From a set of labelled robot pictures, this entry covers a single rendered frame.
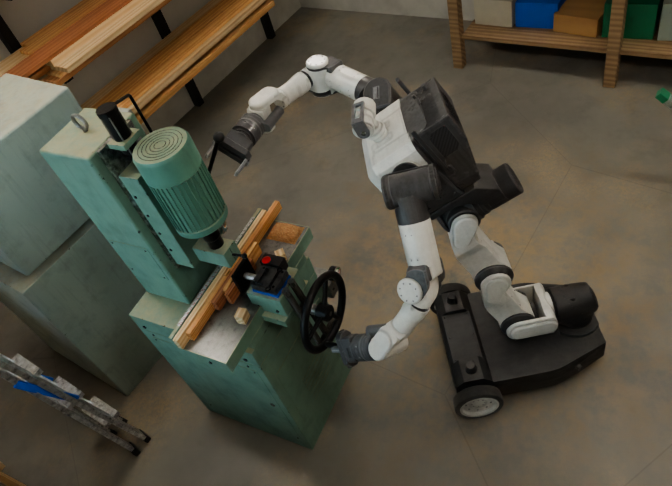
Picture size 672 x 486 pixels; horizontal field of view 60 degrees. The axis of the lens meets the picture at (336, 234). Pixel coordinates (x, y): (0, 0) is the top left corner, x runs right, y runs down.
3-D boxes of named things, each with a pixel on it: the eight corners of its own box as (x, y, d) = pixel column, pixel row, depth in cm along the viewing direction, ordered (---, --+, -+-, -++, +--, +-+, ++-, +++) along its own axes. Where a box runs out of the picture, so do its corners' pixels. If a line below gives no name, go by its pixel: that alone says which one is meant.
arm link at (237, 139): (216, 133, 180) (235, 109, 186) (211, 150, 188) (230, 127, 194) (251, 155, 181) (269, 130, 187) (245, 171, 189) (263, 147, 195)
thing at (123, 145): (134, 164, 172) (105, 117, 160) (115, 161, 176) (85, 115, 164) (150, 146, 176) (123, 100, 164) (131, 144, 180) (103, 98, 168)
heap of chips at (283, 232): (294, 244, 213) (292, 239, 211) (266, 238, 218) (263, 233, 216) (305, 227, 217) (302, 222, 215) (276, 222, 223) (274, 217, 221)
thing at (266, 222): (194, 340, 193) (189, 334, 191) (189, 339, 194) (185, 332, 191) (282, 208, 227) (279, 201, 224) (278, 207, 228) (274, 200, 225)
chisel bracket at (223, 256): (232, 271, 199) (223, 255, 193) (200, 263, 205) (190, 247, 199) (243, 255, 203) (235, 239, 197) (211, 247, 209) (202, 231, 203)
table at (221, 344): (256, 382, 184) (249, 373, 180) (182, 357, 198) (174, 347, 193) (336, 240, 217) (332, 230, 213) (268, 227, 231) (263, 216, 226)
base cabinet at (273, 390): (313, 452, 253) (260, 369, 203) (208, 411, 279) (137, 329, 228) (354, 363, 278) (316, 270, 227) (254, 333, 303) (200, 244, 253)
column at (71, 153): (189, 306, 218) (86, 160, 167) (145, 293, 228) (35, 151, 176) (221, 260, 230) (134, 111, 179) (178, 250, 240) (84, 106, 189)
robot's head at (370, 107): (384, 112, 173) (366, 93, 168) (384, 136, 167) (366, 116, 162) (366, 122, 177) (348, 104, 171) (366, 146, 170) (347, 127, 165)
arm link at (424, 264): (456, 287, 167) (439, 212, 163) (435, 305, 157) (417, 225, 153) (421, 288, 174) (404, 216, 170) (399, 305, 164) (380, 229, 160)
